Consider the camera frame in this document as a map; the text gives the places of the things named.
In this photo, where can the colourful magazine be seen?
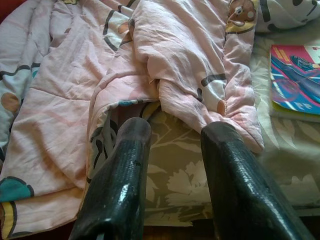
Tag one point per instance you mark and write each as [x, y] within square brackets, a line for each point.
[295, 75]

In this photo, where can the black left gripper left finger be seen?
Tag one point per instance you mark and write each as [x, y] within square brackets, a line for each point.
[120, 180]

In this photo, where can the pink cartoon print quilt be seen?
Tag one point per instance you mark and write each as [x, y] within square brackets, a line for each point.
[75, 87]

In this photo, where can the black white print pillow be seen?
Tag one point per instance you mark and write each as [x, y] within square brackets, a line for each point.
[282, 15]

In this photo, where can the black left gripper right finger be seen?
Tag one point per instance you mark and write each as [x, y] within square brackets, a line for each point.
[237, 180]

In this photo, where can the pale floral bedsheet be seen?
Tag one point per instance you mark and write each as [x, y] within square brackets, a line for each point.
[175, 162]

